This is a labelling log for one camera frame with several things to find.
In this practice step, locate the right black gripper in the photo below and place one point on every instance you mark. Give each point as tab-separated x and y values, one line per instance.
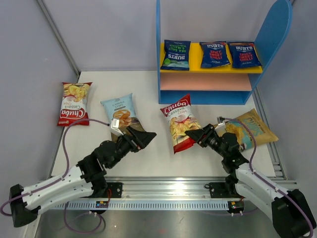
201	136

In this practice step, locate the blue shelf with coloured boards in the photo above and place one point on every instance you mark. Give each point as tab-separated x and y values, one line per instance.
223	85

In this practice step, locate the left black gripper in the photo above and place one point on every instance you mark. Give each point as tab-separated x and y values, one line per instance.
142	139

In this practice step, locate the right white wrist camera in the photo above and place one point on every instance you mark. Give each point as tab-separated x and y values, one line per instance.
221	123

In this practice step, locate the aluminium mounting rail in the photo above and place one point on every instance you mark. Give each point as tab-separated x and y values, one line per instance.
158	188

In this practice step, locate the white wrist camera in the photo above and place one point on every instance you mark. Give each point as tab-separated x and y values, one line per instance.
118	128
221	123

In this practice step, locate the blue Burts chilli bag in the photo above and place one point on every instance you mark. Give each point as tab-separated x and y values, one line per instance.
214	54
243	54

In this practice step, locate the light blue cassava chips bag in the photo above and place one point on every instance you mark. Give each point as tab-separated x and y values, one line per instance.
123	109

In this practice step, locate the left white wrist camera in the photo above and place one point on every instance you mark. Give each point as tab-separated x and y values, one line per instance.
118	128

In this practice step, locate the blue Burts sea salt bag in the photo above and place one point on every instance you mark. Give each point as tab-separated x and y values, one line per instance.
176	55

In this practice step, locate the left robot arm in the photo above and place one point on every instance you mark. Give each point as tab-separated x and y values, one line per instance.
85	179

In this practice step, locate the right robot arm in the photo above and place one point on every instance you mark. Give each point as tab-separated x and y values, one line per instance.
287	209

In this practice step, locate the yellow chips bag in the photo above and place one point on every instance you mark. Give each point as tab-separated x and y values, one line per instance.
260	131

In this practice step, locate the white slotted cable duct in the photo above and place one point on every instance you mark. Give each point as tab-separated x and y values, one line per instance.
169	205

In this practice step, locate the red chuba bag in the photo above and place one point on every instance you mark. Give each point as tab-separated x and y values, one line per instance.
74	103
181	119

